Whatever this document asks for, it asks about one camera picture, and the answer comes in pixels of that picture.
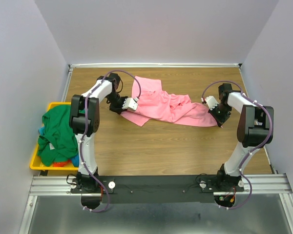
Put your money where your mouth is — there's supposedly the green t shirt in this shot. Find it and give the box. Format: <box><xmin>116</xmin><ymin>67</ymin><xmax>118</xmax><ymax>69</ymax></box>
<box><xmin>37</xmin><ymin>104</ymin><xmax>78</xmax><ymax>167</ymax></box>

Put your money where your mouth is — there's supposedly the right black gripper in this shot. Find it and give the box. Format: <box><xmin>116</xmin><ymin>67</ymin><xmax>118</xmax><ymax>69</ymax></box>
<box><xmin>208</xmin><ymin>103</ymin><xmax>231</xmax><ymax>127</ymax></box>

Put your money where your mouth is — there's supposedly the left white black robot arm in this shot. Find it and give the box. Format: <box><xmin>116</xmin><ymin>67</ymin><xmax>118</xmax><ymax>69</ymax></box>
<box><xmin>69</xmin><ymin>70</ymin><xmax>128</xmax><ymax>193</ymax></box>

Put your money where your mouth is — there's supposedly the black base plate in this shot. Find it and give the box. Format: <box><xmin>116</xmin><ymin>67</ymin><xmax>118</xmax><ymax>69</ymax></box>
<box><xmin>67</xmin><ymin>173</ymin><xmax>244</xmax><ymax>211</ymax></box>

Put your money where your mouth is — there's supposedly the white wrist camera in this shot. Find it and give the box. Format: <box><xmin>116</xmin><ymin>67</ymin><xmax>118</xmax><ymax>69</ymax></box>
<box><xmin>122</xmin><ymin>97</ymin><xmax>138</xmax><ymax>111</ymax></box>
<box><xmin>204</xmin><ymin>96</ymin><xmax>219</xmax><ymax>110</ymax></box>

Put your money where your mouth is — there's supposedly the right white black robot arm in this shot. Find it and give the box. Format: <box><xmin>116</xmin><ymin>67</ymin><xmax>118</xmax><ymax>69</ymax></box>
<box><xmin>201</xmin><ymin>83</ymin><xmax>274</xmax><ymax>191</ymax></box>

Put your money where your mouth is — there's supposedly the aluminium front rail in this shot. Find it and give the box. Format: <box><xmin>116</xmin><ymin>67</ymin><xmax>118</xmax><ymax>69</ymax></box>
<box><xmin>29</xmin><ymin>174</ymin><xmax>293</xmax><ymax>196</ymax></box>

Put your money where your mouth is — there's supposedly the blue t shirt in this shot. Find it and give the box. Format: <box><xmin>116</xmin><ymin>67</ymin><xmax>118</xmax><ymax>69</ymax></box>
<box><xmin>37</xmin><ymin>125</ymin><xmax>79</xmax><ymax>167</ymax></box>

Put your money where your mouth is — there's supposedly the orange t shirt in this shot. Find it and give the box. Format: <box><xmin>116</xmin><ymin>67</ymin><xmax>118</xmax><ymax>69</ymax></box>
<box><xmin>52</xmin><ymin>159</ymin><xmax>74</xmax><ymax>168</ymax></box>

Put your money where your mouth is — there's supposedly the pink t shirt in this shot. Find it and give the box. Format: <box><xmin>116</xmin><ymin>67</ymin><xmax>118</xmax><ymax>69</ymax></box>
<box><xmin>121</xmin><ymin>76</ymin><xmax>217</xmax><ymax>127</ymax></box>

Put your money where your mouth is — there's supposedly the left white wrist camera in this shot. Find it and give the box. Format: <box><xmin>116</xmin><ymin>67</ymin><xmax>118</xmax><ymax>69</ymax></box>
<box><xmin>122</xmin><ymin>97</ymin><xmax>138</xmax><ymax>111</ymax></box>

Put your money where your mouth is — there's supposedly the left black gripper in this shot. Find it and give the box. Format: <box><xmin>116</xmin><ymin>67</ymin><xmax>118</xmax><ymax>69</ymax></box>
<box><xmin>105</xmin><ymin>93</ymin><xmax>128</xmax><ymax>115</ymax></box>

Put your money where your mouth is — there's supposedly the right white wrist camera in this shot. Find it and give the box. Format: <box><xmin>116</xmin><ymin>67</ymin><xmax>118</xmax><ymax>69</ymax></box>
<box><xmin>204</xmin><ymin>96</ymin><xmax>219</xmax><ymax>110</ymax></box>

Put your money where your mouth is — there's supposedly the yellow plastic bin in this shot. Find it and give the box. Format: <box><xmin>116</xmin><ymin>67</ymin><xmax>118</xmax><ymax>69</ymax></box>
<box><xmin>29</xmin><ymin>102</ymin><xmax>79</xmax><ymax>171</ymax></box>

